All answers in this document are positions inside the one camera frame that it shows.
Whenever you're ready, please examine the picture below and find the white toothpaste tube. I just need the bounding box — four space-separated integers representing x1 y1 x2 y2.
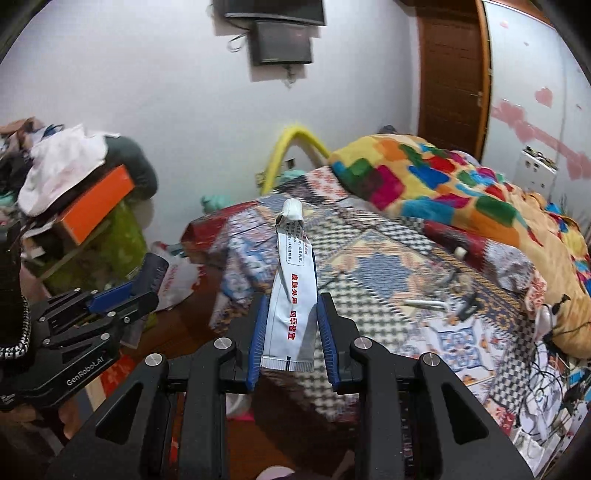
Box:
262 199 318 373

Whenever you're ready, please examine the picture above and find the white disposable razor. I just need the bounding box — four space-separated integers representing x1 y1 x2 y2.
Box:
403 299 449 312

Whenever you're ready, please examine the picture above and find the white shopping bag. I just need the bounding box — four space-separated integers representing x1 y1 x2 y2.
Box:
150 241 201 312

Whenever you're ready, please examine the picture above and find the green patterned box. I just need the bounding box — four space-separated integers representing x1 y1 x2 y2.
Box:
39 201 147 295

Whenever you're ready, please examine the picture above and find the orange cardboard box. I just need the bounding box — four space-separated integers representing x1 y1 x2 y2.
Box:
54 165 134 246

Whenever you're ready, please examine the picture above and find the patterned patchwork bed cover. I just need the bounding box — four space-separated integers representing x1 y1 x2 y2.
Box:
181 167 546 428

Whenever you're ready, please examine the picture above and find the white cloth on pile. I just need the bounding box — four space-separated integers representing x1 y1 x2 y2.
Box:
17 124 119 217

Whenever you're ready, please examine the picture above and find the white bottle cap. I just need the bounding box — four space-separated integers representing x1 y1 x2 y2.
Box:
454 247 467 260

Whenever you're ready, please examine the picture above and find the colourful patchwork fleece blanket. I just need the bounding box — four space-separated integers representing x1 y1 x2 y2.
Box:
329 134 590 359

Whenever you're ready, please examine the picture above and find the white pump bottle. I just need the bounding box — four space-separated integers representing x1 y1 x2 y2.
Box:
533 294 571 344

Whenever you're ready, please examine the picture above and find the white small cabinet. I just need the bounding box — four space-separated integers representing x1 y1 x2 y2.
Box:
513 146 557 200

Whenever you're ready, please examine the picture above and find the white sliding wardrobe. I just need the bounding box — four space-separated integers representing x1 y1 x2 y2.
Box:
483 1 590 224

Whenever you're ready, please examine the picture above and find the brown wooden door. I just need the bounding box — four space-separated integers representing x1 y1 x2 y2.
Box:
416 1 491 159

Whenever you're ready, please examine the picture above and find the small black wall monitor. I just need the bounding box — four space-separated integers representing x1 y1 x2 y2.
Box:
249 21 312 66

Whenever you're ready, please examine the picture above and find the black wall television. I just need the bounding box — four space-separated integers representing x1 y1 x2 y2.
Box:
212 0 325 26

